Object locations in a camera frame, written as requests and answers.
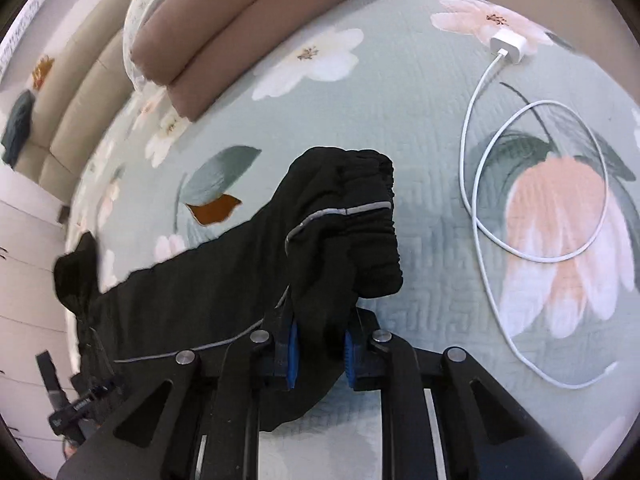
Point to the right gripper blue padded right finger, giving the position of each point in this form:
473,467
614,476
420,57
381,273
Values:
364,365

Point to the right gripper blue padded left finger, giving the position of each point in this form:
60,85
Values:
280,359

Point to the black hooded jacket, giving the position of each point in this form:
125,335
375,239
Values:
324,241

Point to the white wardrobe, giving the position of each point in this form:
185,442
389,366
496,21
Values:
32,320

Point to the floral green bed sheet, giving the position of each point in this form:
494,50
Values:
516,193

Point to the dark green folded cloth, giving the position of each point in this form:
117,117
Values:
18,127

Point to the beige padded headboard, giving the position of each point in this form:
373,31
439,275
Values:
81,95

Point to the orange plush toy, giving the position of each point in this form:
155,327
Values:
41,71

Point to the white charger plug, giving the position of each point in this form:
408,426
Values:
513,46

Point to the folded brown quilt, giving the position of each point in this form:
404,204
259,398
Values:
199,48

